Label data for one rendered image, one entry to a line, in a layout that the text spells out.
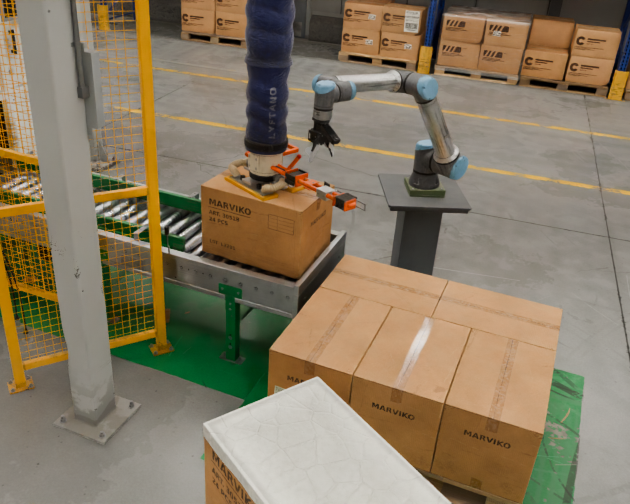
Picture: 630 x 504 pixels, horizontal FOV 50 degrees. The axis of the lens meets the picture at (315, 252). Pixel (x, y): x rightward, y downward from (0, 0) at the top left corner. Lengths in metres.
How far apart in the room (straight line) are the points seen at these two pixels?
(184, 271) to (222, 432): 1.84
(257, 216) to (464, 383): 1.33
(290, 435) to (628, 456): 2.22
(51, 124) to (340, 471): 1.68
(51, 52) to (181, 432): 1.84
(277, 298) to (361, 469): 1.72
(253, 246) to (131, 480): 1.29
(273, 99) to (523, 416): 1.84
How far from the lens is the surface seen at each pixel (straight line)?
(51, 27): 2.66
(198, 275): 3.64
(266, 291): 3.47
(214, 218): 3.63
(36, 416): 3.66
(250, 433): 1.95
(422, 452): 3.08
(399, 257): 4.30
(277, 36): 3.28
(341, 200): 3.13
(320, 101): 3.12
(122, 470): 3.31
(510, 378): 3.10
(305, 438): 1.94
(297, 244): 3.43
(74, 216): 2.89
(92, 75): 2.77
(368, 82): 3.49
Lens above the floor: 2.38
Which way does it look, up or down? 29 degrees down
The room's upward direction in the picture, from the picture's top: 4 degrees clockwise
